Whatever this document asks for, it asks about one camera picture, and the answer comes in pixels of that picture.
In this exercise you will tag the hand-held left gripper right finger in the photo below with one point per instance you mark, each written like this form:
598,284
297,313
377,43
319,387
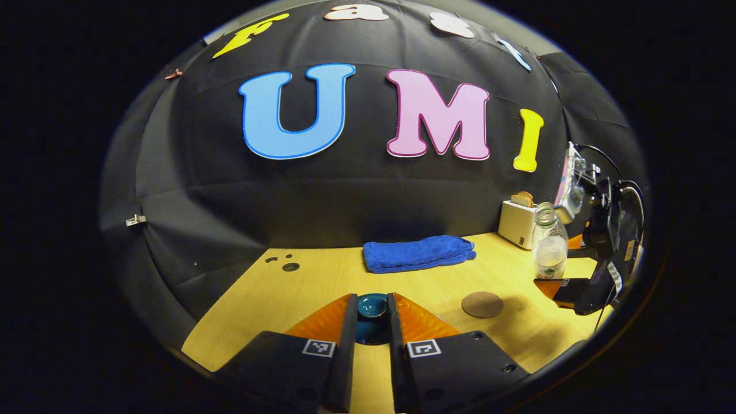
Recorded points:
399,368

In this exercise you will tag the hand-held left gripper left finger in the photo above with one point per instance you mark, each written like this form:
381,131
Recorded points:
342,368

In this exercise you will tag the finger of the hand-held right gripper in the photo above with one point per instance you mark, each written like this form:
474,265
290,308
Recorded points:
578,242
578,292

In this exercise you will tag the clear plastic water bottle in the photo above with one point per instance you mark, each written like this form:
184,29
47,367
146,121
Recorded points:
550,253

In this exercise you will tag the teal teacup lid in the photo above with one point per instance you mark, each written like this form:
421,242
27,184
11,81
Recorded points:
372,305

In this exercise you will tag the round brown coaster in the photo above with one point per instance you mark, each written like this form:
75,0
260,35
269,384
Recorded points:
482,305

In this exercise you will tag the white toaster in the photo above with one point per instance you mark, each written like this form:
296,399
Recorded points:
514,227

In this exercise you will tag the toast slice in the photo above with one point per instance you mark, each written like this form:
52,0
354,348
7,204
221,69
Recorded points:
522,199

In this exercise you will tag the blue folded towel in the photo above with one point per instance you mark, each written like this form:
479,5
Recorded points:
417,253

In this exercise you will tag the white clip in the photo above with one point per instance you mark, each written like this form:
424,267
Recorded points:
135,219

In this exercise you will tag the red clip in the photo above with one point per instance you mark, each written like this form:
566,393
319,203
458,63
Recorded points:
173,74

